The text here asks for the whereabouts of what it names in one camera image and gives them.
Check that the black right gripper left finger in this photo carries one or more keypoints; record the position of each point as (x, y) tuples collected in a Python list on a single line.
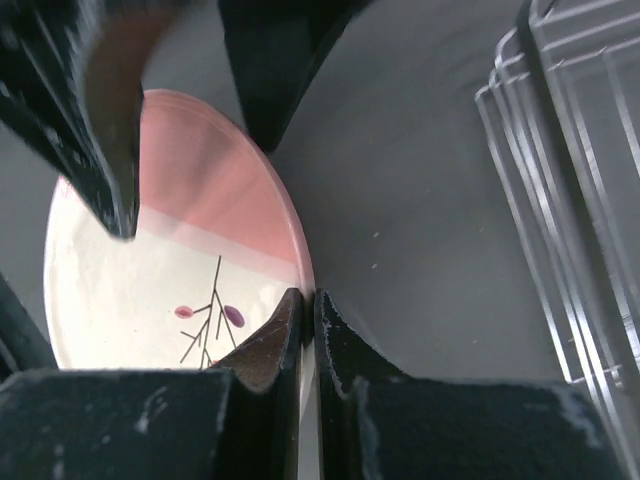
[(236, 420)]

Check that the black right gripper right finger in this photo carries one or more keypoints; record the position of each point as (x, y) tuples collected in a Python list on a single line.
[(377, 422)]

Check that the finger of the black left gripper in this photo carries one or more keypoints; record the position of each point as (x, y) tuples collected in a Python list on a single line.
[(71, 74), (275, 49)]

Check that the pink and cream plate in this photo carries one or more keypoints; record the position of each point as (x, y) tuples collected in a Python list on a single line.
[(218, 245)]

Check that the metal wire dish rack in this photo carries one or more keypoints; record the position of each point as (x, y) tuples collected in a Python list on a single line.
[(561, 115)]

